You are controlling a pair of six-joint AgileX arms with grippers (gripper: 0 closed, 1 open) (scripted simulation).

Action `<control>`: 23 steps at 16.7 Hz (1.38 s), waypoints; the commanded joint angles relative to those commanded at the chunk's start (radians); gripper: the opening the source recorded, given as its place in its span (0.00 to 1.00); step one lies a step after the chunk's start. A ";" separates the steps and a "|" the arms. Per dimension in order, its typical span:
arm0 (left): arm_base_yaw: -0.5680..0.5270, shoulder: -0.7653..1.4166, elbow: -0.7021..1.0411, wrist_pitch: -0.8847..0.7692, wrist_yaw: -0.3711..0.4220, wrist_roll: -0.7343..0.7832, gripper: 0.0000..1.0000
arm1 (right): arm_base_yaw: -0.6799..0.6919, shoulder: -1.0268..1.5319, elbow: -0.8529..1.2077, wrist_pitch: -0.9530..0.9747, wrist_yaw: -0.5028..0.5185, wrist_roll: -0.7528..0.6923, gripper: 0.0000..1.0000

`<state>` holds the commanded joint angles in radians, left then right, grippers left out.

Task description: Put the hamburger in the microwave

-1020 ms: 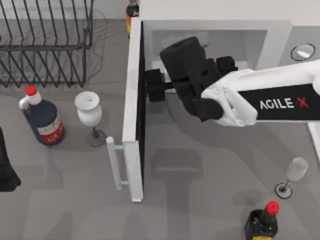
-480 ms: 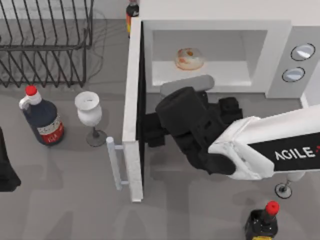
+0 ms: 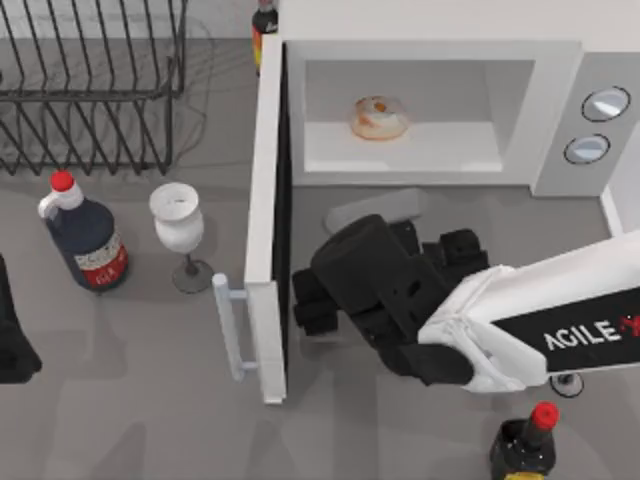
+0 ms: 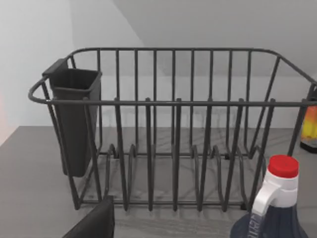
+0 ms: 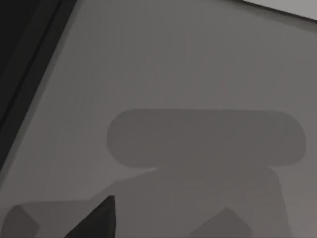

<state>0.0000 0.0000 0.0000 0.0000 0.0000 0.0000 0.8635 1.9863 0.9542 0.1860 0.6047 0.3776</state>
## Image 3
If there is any white microwave door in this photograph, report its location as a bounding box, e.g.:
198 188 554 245
243 34 294 407

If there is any grey round microwave knob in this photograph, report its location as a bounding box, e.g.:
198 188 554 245
580 85 632 123
563 133 612 166

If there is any white goblet with grey foot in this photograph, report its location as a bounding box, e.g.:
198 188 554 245
148 181 216 294

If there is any grey round foot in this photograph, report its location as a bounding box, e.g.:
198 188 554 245
548 373 585 399

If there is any pale microwave oven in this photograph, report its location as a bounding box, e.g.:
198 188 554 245
277 0 640 237

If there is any black bottle with red cap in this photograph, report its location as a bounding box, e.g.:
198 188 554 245
488 400 562 480

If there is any dark jug with red cap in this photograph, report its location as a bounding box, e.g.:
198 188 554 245
38 170 131 293

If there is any dark bottle with orange label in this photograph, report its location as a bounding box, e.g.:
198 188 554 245
251 0 280 78

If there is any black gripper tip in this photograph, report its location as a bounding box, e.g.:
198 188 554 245
0 253 44 386

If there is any pale microwave door handle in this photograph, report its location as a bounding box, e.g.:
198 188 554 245
211 272 261 384

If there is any black wire dish rack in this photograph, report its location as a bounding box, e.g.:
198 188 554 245
0 0 189 177

